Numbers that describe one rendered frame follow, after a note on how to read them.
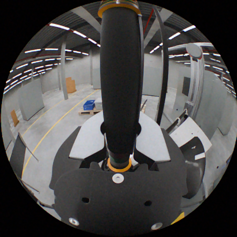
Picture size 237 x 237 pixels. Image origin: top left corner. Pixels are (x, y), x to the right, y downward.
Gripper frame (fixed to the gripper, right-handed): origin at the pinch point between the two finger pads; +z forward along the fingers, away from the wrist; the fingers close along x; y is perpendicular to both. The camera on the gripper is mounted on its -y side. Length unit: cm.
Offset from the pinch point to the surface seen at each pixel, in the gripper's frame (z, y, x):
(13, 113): 117, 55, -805
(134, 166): -2.2, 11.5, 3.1
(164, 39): 2.1, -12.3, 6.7
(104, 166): 6.4, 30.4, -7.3
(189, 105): 31, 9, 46
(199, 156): -5.0, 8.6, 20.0
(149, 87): 539, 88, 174
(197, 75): 37, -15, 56
